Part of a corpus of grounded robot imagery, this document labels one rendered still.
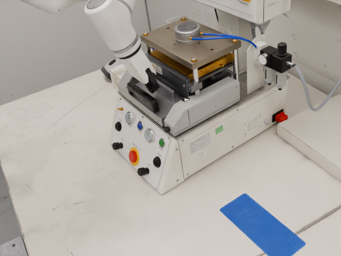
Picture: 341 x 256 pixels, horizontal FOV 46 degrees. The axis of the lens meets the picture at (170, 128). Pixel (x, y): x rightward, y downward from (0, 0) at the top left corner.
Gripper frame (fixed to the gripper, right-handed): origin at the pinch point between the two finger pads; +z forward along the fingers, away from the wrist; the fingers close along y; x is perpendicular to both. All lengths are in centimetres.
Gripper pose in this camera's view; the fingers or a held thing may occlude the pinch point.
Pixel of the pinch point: (151, 85)
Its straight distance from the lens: 122.0
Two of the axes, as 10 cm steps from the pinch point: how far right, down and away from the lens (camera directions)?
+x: 7.2, -6.8, 1.6
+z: 3.9, 5.9, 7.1
